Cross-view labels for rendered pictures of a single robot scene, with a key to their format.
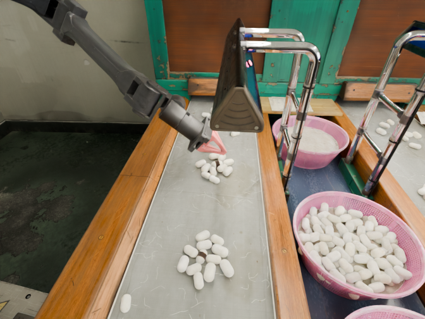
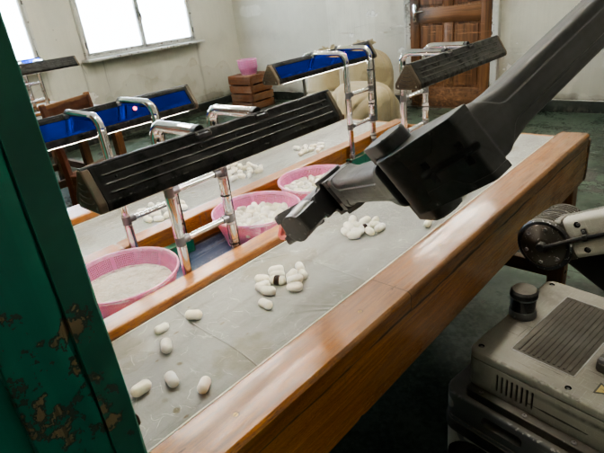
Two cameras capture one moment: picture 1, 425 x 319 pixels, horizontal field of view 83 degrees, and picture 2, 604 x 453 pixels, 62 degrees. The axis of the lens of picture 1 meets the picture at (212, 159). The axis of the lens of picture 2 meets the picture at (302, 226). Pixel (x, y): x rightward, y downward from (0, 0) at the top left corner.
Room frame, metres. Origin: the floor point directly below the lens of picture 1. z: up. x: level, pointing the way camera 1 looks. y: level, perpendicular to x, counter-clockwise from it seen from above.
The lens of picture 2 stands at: (1.30, 0.66, 1.32)
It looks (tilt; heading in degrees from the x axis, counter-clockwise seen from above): 25 degrees down; 220
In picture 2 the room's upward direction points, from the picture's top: 7 degrees counter-clockwise
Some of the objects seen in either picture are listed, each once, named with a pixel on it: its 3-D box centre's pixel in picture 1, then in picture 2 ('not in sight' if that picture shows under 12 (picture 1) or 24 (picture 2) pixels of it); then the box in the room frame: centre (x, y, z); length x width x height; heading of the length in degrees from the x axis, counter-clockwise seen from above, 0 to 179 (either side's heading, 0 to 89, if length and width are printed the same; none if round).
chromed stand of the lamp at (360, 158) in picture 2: not in sight; (344, 106); (-0.39, -0.46, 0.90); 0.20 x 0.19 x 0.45; 175
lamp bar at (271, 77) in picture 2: not in sight; (324, 60); (-0.39, -0.54, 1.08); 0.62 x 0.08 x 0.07; 175
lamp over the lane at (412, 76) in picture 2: not in sight; (457, 59); (-0.35, 0.02, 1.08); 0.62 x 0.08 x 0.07; 175
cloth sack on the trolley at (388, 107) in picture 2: not in sight; (356, 107); (-2.39, -1.65, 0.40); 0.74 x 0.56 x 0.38; 178
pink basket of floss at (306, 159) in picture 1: (306, 142); (128, 289); (0.77, -0.36, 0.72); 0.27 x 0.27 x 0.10
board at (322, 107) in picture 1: (298, 106); not in sight; (0.98, -0.37, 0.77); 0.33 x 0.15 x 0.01; 85
